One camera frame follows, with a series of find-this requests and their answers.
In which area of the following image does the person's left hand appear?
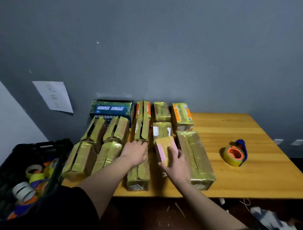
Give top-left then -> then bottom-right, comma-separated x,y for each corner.
119,140 -> 149,168

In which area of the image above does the yellow tape roll orange dispenser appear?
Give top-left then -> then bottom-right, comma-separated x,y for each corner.
223,139 -> 248,167

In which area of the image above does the person's black shirt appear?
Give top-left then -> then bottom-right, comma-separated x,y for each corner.
0,186 -> 101,230

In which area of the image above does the blue printed carton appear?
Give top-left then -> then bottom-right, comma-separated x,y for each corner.
89,99 -> 135,127

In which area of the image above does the person's left forearm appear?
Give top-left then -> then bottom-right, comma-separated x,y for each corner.
77,155 -> 133,219

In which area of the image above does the black plastic crate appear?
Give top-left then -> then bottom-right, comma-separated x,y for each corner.
0,139 -> 74,221

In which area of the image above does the white paper sheet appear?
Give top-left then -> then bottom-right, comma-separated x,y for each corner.
32,81 -> 74,114

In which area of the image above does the person's right forearm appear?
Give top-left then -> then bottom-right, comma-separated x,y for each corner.
174,181 -> 248,230

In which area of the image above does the white blue plastic bag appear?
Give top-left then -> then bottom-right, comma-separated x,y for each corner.
250,206 -> 298,230

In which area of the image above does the person's right hand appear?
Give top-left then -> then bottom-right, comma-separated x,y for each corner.
158,146 -> 191,188

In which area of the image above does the small pink taped box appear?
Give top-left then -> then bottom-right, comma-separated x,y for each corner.
155,136 -> 178,167

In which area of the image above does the pile of tape rolls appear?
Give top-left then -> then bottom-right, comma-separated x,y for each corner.
7,158 -> 59,221

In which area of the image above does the group of yellow-taped cardboard parcels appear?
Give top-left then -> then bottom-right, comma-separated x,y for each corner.
62,100 -> 216,192

